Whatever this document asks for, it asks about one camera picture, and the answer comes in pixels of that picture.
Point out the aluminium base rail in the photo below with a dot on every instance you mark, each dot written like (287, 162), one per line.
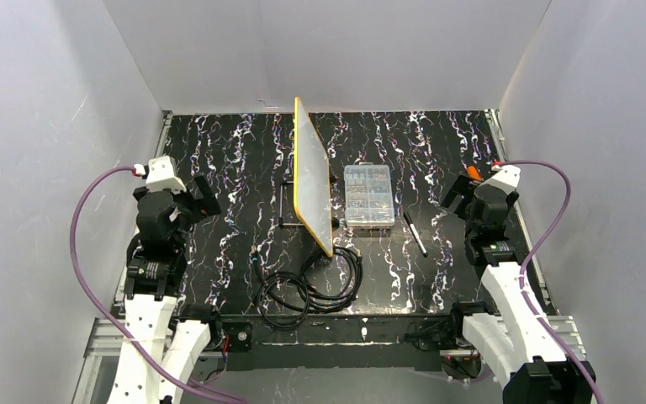
(416, 342)

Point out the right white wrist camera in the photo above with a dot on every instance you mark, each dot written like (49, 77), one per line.
(505, 177)

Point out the orange handled screwdriver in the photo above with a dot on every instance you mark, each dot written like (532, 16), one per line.
(474, 174)

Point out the clear plastic screw box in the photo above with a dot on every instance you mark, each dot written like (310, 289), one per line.
(369, 202)

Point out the white whiteboard marker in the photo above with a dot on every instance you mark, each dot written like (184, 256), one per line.
(416, 234)

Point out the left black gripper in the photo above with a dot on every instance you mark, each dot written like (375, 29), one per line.
(190, 200)

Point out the yellow framed whiteboard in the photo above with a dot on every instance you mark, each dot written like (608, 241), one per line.
(312, 184)

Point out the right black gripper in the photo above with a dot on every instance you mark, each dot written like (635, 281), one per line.
(464, 194)

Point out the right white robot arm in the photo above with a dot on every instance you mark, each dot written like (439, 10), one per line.
(531, 362)

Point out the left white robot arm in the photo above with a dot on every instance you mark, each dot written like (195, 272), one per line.
(158, 354)

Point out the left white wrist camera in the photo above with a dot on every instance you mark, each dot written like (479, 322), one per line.
(162, 176)

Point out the metal whiteboard stand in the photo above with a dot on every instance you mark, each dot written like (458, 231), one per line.
(286, 216)

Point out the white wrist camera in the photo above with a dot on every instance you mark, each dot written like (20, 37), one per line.
(505, 177)
(162, 176)

